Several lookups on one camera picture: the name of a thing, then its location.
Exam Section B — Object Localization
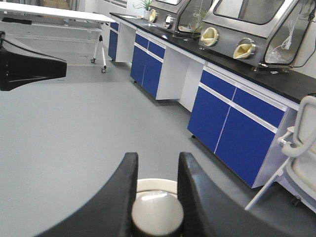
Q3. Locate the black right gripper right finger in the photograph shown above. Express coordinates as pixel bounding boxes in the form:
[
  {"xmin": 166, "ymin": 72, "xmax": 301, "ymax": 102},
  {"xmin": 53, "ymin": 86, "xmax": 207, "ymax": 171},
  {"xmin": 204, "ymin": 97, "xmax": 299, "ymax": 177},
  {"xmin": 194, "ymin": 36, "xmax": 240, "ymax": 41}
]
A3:
[{"xmin": 177, "ymin": 152, "xmax": 291, "ymax": 237}]

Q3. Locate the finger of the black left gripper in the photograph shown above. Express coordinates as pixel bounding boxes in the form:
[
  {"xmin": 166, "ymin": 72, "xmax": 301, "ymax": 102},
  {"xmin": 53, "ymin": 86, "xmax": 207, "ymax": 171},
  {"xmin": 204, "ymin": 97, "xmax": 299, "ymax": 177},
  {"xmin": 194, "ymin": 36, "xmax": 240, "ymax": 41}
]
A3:
[{"xmin": 0, "ymin": 31, "xmax": 67, "ymax": 91}]

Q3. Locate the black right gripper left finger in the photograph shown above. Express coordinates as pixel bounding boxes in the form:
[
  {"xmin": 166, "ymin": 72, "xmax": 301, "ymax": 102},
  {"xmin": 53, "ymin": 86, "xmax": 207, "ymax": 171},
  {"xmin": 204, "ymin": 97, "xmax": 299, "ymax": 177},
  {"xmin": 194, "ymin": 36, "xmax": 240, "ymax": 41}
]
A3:
[{"xmin": 38, "ymin": 153, "xmax": 138, "ymax": 237}]

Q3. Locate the glass jar with white lid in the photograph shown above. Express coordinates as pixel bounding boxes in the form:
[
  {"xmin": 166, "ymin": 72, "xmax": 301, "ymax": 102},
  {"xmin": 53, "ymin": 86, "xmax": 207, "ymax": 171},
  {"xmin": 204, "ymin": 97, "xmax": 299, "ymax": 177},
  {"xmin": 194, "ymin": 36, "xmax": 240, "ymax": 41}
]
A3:
[{"xmin": 131, "ymin": 178, "xmax": 184, "ymax": 237}]

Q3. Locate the white folding table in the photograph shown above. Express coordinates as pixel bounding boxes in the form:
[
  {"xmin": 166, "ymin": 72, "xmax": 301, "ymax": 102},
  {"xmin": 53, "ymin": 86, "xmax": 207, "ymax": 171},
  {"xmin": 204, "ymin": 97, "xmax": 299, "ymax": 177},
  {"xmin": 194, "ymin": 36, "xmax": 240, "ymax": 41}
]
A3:
[{"xmin": 0, "ymin": 0, "xmax": 114, "ymax": 73}]

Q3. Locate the blue white lab bench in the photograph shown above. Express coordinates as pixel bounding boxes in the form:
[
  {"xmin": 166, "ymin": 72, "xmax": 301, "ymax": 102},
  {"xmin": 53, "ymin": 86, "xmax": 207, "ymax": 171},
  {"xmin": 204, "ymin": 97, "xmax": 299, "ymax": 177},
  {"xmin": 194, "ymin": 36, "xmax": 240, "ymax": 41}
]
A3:
[{"xmin": 111, "ymin": 13, "xmax": 316, "ymax": 188}]

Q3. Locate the white office chair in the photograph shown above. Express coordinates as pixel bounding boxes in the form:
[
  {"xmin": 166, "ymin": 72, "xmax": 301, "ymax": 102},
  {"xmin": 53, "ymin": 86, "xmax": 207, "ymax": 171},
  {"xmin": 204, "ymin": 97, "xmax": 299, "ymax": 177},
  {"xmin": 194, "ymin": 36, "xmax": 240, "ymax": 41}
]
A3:
[{"xmin": 244, "ymin": 93, "xmax": 316, "ymax": 212}]

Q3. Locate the green potted plant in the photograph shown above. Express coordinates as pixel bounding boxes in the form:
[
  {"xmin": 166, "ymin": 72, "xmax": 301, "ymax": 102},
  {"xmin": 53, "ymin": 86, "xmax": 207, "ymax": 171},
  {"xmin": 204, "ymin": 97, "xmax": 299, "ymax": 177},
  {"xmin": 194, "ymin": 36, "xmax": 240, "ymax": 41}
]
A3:
[{"xmin": 133, "ymin": 0, "xmax": 152, "ymax": 20}]

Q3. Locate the far steel glove box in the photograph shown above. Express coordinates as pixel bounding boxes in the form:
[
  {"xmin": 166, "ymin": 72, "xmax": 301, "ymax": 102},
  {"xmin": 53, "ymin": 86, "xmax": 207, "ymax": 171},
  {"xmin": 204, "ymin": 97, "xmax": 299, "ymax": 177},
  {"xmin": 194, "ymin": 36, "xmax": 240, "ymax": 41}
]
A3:
[{"xmin": 149, "ymin": 0, "xmax": 213, "ymax": 35}]

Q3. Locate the steel glove box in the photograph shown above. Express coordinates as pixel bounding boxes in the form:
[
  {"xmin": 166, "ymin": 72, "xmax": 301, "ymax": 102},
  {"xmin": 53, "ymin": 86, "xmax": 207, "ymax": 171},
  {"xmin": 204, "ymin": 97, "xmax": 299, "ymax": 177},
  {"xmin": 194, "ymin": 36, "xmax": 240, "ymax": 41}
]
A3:
[
  {"xmin": 199, "ymin": 0, "xmax": 316, "ymax": 69},
  {"xmin": 149, "ymin": 0, "xmax": 213, "ymax": 35}
]

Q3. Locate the near steel glove box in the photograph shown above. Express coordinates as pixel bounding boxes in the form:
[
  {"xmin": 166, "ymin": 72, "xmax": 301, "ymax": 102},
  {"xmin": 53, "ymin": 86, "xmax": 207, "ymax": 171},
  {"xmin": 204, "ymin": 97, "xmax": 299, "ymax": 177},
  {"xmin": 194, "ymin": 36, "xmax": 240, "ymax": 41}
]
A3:
[{"xmin": 199, "ymin": 0, "xmax": 316, "ymax": 69}]

